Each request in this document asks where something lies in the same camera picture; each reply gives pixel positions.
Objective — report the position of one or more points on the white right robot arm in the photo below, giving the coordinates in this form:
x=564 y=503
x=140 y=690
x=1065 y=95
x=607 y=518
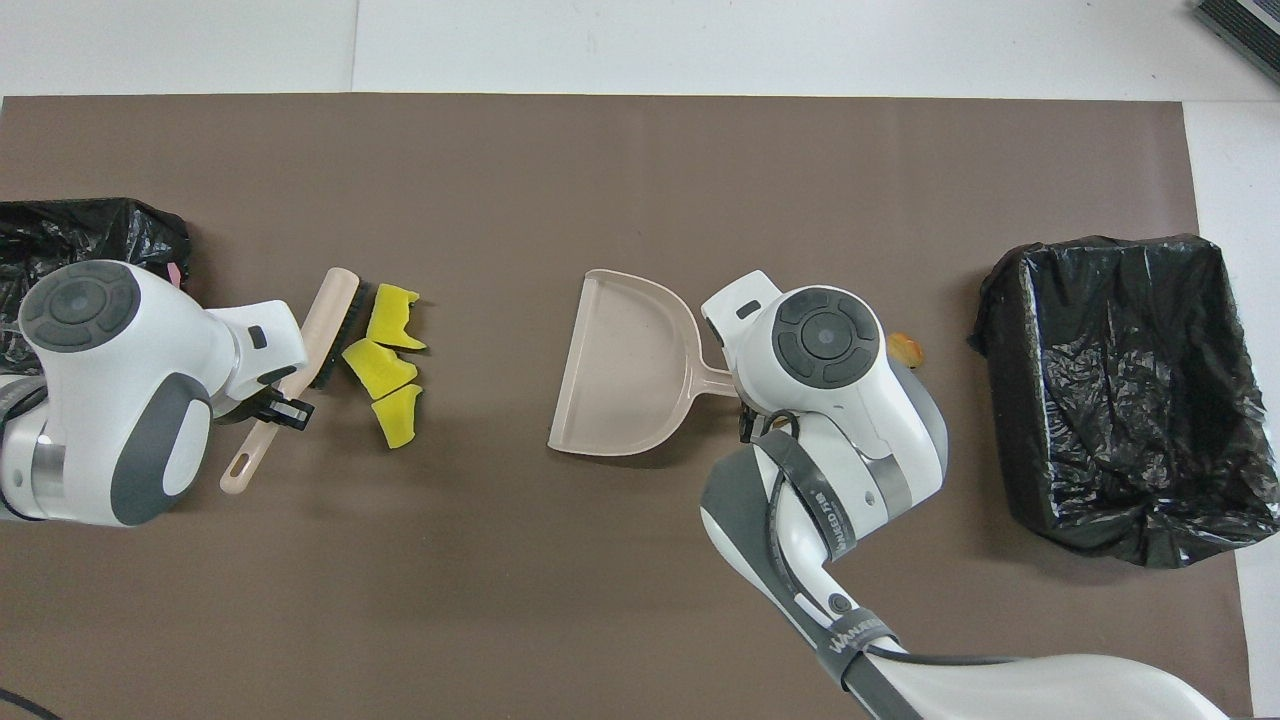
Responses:
x=830 y=400

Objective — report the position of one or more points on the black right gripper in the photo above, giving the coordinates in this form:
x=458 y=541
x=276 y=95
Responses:
x=755 y=425

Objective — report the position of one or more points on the black bag lined bin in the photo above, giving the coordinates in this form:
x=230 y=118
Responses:
x=1100 y=400

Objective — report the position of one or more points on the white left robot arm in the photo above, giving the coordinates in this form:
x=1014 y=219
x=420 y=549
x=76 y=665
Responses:
x=120 y=400

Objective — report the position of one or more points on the dark grey ribbed device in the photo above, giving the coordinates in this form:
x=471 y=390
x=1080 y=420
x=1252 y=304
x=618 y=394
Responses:
x=1240 y=25

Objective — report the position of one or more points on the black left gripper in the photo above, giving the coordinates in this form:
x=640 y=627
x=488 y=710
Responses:
x=255 y=400

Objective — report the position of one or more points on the black bag bin pink spot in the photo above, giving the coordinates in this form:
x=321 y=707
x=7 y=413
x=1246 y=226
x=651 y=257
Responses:
x=100 y=230

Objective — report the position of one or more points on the orange striped croissant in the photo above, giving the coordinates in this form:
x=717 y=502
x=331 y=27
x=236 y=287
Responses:
x=908 y=348

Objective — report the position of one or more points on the large yellow sponge wedge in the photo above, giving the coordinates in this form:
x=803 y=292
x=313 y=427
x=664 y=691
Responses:
x=378 y=367

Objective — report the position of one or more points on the brown table mat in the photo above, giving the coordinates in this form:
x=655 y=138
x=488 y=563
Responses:
x=640 y=180

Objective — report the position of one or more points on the small yellow sponge piece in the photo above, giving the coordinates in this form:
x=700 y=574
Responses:
x=400 y=418

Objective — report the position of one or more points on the beige hand brush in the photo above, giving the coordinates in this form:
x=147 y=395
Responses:
x=330 y=310

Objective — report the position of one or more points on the notched yellow sponge piece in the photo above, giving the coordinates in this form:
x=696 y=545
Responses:
x=392 y=318

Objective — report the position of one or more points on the beige plastic dustpan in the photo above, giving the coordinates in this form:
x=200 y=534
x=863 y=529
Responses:
x=620 y=370

